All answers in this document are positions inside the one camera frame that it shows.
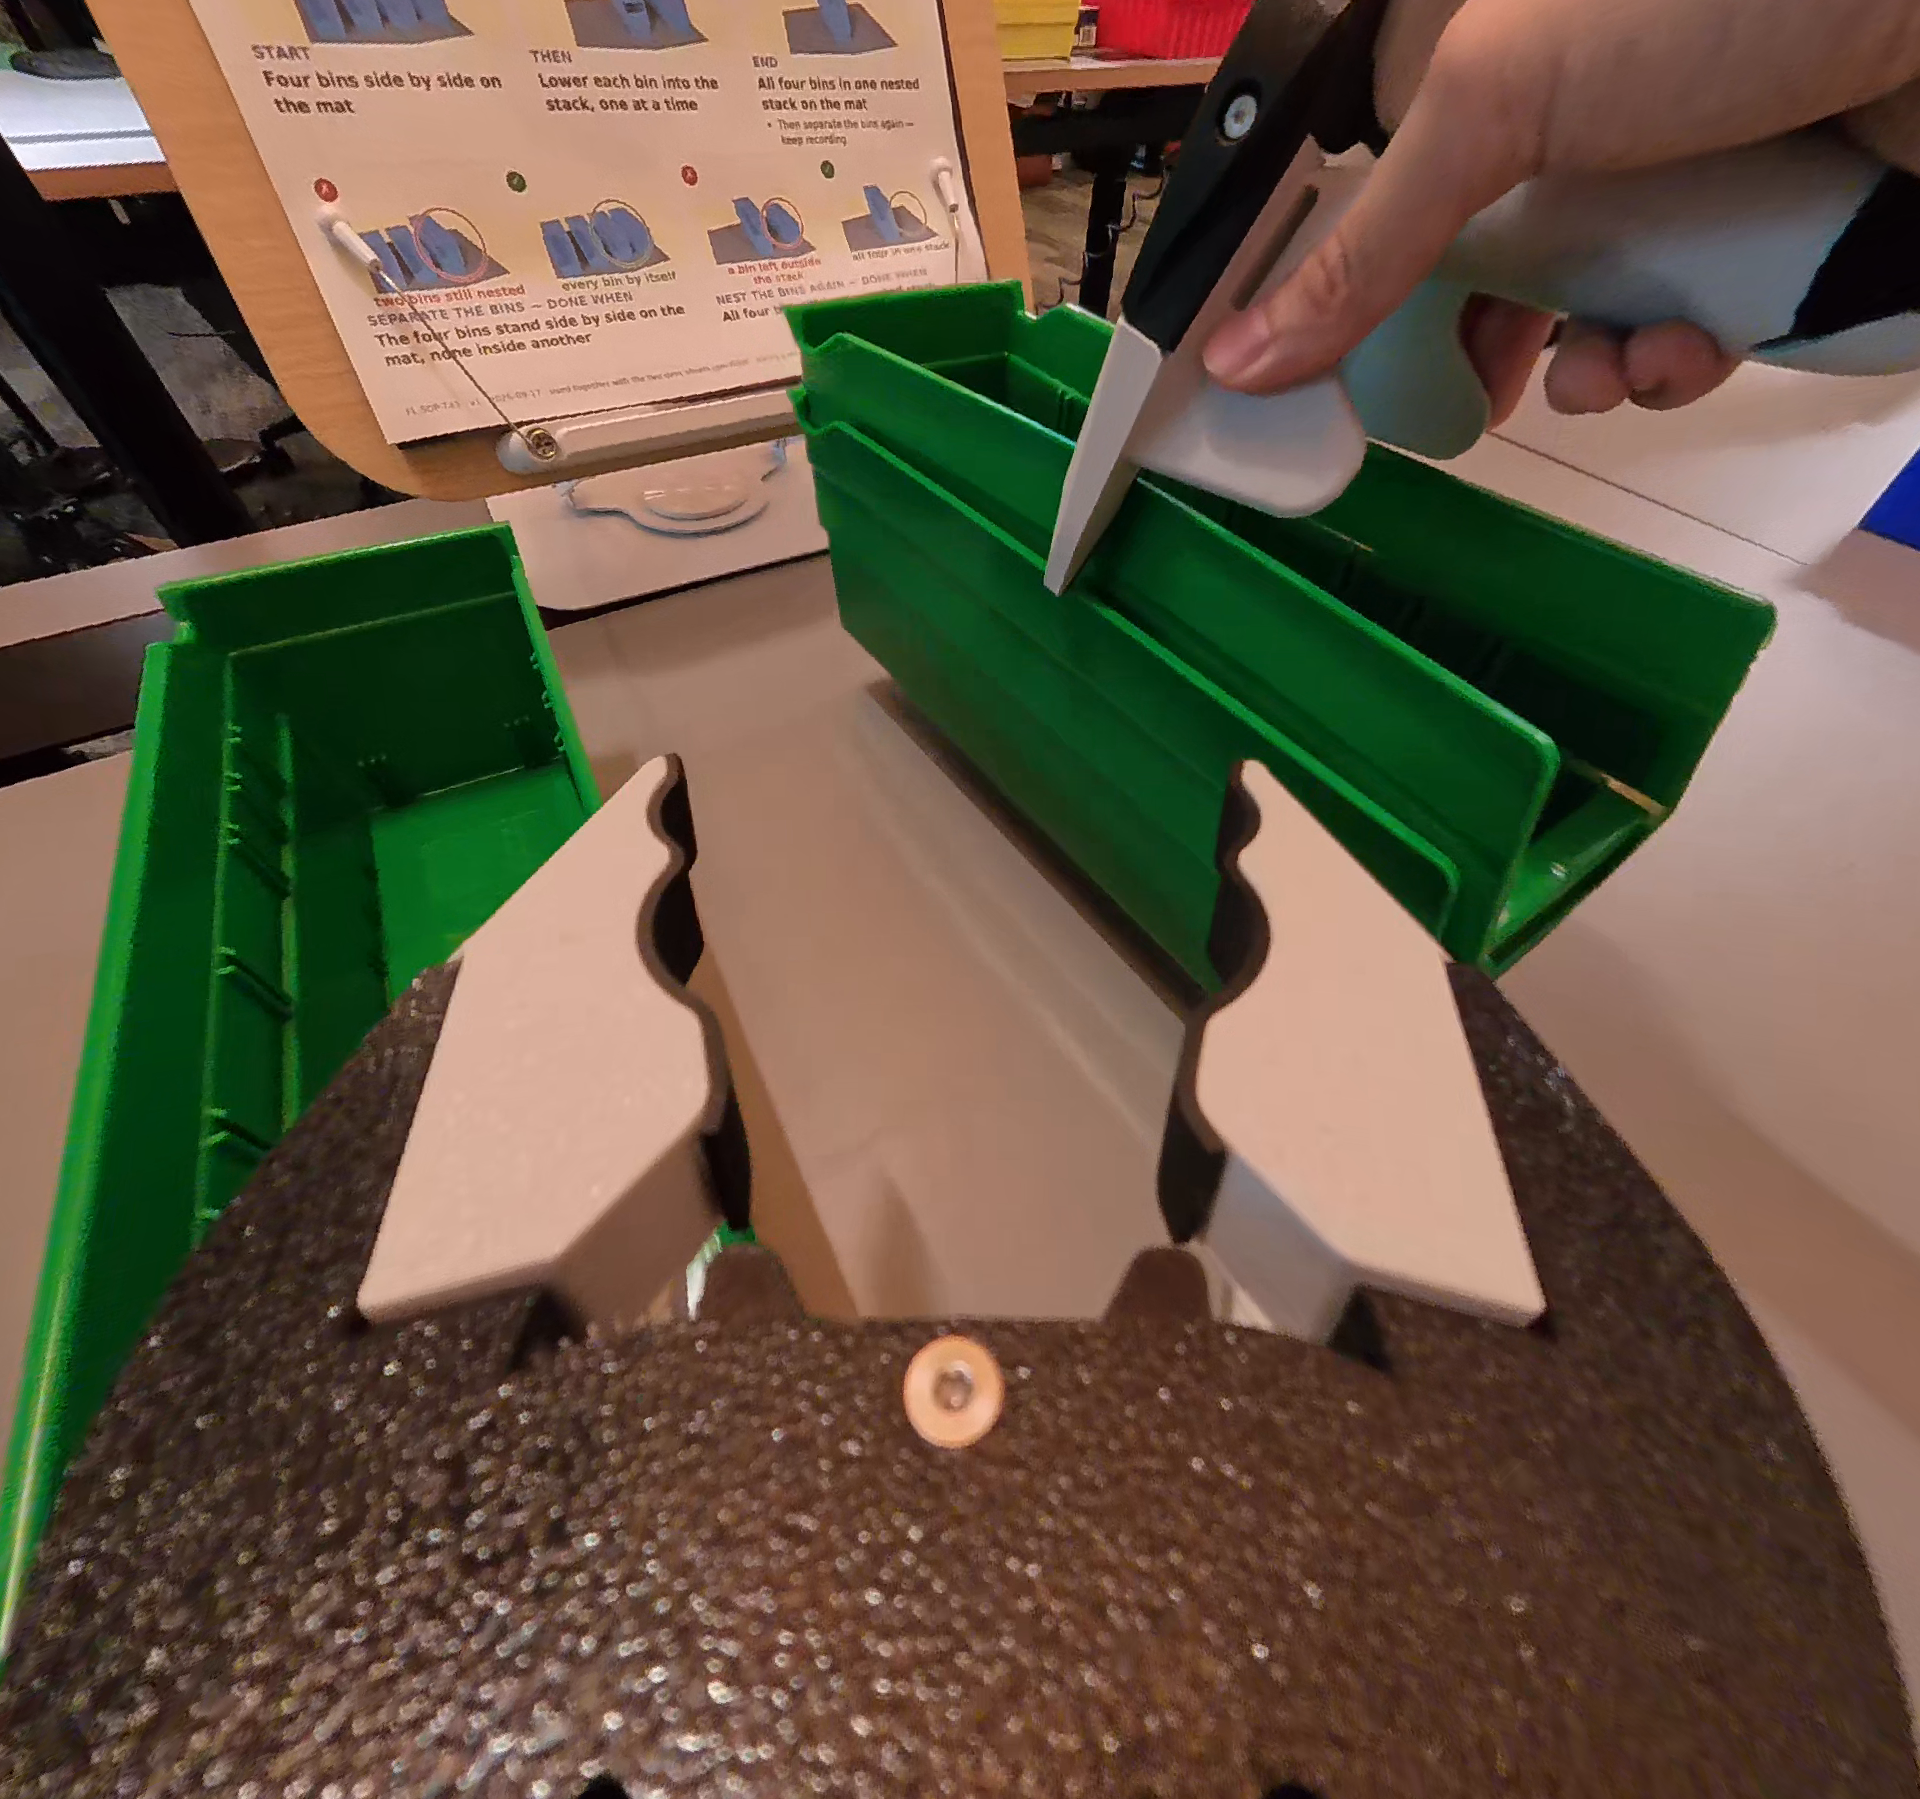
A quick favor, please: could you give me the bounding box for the person's right hand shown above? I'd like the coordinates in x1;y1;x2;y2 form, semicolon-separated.
1200;0;1920;428

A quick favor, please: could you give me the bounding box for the wooden-top table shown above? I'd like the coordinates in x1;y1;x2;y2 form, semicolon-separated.
1007;46;1233;316
0;46;183;206

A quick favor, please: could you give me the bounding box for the printed instruction sheet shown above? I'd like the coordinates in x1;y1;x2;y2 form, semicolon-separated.
136;0;986;446

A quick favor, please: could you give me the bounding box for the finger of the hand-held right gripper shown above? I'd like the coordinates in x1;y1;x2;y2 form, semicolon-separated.
1044;0;1449;596

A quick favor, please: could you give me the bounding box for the instruction sheet on stand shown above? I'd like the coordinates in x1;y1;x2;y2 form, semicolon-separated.
30;0;1039;506

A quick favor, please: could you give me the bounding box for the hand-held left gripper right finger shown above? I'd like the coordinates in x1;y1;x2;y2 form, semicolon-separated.
1156;759;1551;1345

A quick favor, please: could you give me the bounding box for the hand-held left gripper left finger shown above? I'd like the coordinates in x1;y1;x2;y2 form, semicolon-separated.
358;755;756;1333

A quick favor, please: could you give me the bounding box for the red plastic bin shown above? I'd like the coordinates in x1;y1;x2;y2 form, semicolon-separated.
1056;0;1263;62

